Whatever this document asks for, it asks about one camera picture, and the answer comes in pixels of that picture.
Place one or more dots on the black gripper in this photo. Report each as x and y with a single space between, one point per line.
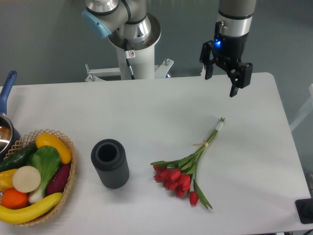
227 52

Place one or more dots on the red tulip bouquet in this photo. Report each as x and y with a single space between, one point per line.
180 176

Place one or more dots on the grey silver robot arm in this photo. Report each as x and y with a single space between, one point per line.
103 17

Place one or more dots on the dark grey ribbed vase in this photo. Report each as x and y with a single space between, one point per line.
109 159

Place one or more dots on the black device at edge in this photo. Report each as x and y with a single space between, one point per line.
305 210

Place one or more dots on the yellow squash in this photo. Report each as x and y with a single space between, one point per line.
46 139

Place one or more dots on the green bok choy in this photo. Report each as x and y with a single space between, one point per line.
46 160

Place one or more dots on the purple sweet potato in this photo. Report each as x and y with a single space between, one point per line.
59 181

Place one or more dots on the woven wicker basket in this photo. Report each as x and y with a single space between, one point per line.
31 138

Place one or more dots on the green cucumber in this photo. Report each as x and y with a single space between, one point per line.
18 159

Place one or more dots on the cream round slice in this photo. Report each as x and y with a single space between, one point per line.
26 179

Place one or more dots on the yellow bell pepper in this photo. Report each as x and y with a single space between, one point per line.
6 178

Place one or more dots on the orange fruit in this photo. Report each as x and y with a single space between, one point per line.
13 199

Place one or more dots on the yellow banana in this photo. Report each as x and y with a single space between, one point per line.
32 212

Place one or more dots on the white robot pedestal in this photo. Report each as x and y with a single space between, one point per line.
135 48

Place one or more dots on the blue handled saucepan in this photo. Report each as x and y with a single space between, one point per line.
8 134

